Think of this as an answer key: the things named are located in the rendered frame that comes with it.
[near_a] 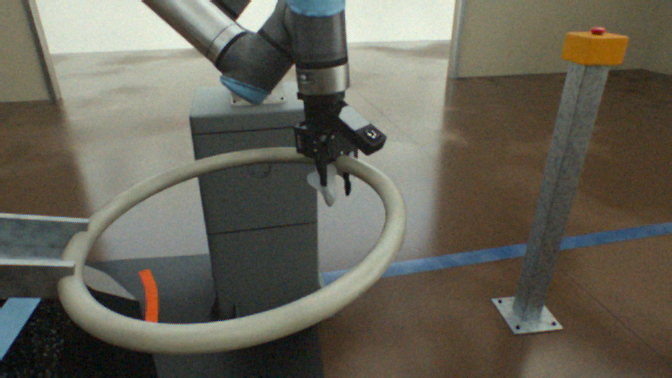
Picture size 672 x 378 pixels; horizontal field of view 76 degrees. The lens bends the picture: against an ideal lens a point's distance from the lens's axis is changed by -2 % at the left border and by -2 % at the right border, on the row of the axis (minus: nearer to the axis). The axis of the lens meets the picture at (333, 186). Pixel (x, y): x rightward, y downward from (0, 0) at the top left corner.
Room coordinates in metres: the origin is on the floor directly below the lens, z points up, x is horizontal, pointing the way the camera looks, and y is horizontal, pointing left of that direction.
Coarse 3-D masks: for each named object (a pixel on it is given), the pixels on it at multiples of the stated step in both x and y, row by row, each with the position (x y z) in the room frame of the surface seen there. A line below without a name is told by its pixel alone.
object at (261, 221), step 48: (288, 96) 1.50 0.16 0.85; (192, 144) 1.28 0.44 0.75; (240, 144) 1.30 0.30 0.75; (288, 144) 1.33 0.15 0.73; (240, 192) 1.30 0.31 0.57; (288, 192) 1.33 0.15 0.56; (240, 240) 1.29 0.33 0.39; (288, 240) 1.33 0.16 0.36; (240, 288) 1.29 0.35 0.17; (288, 288) 1.33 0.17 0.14
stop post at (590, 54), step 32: (576, 32) 1.37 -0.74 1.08; (576, 64) 1.33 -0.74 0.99; (608, 64) 1.27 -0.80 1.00; (576, 96) 1.29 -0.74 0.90; (576, 128) 1.29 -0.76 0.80; (576, 160) 1.29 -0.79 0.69; (544, 192) 1.34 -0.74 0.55; (544, 224) 1.30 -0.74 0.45; (544, 256) 1.29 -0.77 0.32; (544, 288) 1.29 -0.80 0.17; (512, 320) 1.29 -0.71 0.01; (544, 320) 1.29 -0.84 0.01
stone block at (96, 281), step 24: (96, 288) 0.64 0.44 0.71; (120, 288) 0.80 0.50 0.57; (48, 312) 0.52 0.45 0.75; (120, 312) 0.69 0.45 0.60; (24, 336) 0.46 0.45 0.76; (48, 336) 0.48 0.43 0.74; (72, 336) 0.51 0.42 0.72; (0, 360) 0.41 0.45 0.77; (24, 360) 0.43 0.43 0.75; (48, 360) 0.45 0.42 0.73; (72, 360) 0.49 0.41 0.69; (96, 360) 0.55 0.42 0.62; (120, 360) 0.63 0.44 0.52; (144, 360) 0.74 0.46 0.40
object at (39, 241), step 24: (0, 216) 0.50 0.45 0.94; (24, 216) 0.51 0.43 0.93; (0, 240) 0.50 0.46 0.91; (24, 240) 0.51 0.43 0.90; (48, 240) 0.51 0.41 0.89; (0, 264) 0.41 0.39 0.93; (24, 264) 0.41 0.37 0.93; (48, 264) 0.42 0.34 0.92; (72, 264) 0.43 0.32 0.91; (0, 288) 0.40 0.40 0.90; (24, 288) 0.41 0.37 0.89; (48, 288) 0.42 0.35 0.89
